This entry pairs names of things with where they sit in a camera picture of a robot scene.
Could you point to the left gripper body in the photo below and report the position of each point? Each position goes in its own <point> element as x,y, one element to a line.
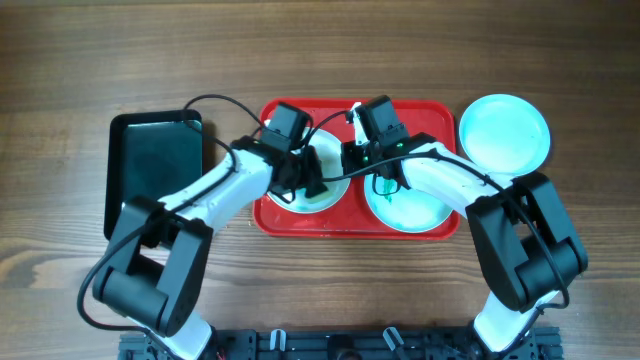
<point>293,173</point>

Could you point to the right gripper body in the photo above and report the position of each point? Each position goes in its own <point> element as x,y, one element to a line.
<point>355,157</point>

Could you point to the white plate top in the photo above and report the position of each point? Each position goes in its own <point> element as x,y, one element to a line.
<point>328,148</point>

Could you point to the light blue plate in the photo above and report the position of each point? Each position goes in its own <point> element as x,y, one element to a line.
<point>505,134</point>
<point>405,210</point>

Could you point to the green yellow sponge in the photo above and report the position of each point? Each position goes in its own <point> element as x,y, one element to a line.
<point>317,197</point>

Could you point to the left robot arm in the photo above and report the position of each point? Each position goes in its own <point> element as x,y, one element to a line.
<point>154,265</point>

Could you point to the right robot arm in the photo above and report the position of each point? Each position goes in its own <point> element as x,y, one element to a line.
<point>527,246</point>

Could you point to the red plastic tray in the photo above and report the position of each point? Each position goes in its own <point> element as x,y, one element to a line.
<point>351,217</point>

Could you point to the black water tray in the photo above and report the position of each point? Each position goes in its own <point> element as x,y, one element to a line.
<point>152,154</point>

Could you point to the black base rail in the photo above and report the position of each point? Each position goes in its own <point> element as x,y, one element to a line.
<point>427,344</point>

